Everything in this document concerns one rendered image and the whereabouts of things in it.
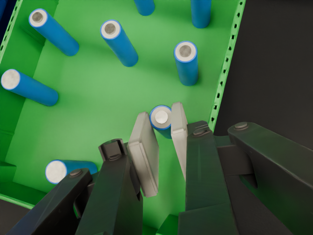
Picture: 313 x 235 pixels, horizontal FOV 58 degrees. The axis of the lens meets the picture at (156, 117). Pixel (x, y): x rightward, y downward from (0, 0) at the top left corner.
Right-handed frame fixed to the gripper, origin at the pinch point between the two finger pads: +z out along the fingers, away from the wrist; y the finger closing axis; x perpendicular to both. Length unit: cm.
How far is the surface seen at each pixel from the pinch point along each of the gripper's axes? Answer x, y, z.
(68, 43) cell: 8.5, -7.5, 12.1
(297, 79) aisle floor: -11, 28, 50
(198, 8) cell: 7.6, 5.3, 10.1
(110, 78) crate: 4.0, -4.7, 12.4
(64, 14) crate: 11.9, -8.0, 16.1
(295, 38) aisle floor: -2, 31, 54
